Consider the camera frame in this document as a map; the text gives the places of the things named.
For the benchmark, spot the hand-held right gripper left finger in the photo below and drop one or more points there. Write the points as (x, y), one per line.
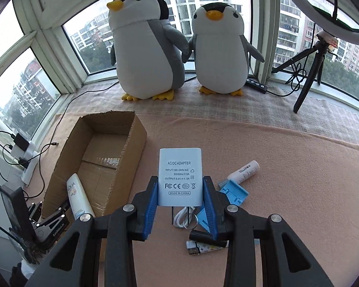
(151, 206)

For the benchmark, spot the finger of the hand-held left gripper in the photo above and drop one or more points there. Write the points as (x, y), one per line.
(52, 215)

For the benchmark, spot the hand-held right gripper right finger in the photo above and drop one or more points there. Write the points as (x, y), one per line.
(211, 209)

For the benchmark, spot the white sunscreen tube blue cap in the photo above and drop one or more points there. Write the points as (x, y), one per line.
(77, 194)

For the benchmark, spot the white power adapter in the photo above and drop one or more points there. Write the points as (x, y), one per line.
(179, 173)

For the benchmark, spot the white lip balm tube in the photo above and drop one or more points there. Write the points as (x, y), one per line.
(243, 174)

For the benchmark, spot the brown cardboard box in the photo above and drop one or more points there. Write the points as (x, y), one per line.
(107, 155)

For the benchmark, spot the person's left forearm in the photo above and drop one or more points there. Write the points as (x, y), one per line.
(18, 276)

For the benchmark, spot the black key fob with keys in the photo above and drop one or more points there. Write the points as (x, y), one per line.
(206, 236)

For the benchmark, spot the blue phone stand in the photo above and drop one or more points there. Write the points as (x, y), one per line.
(235, 192)

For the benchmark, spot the patterned lighter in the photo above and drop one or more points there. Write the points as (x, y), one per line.
(203, 249)

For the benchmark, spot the white power strip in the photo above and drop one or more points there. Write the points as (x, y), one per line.
(30, 167)

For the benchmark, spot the pink blanket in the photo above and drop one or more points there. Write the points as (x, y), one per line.
(287, 200)

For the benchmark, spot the plaid mat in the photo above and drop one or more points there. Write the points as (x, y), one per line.
(287, 107)

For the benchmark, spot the large penguin plush toy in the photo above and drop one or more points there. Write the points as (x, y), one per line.
(143, 50)

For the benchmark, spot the small penguin plush toy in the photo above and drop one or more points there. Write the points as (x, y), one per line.
(220, 50)

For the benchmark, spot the black tripod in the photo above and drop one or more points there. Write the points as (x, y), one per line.
(309, 74)

